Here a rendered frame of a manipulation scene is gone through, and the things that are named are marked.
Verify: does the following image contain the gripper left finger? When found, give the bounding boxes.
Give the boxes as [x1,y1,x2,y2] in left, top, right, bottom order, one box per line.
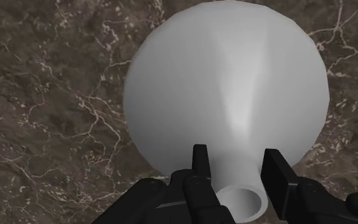
[92,143,236,224]

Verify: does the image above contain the white round vase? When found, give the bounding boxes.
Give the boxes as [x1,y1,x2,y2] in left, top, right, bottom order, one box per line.
[123,0,331,223]

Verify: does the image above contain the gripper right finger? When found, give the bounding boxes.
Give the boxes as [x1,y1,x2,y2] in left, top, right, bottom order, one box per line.
[260,148,358,224]

